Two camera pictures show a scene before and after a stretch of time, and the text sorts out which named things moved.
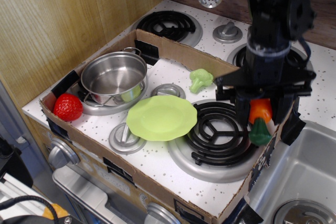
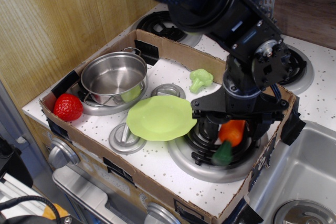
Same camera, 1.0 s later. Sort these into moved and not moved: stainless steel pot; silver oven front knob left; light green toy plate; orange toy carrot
Moved: orange toy carrot
Not moved: stainless steel pot; silver oven front knob left; light green toy plate
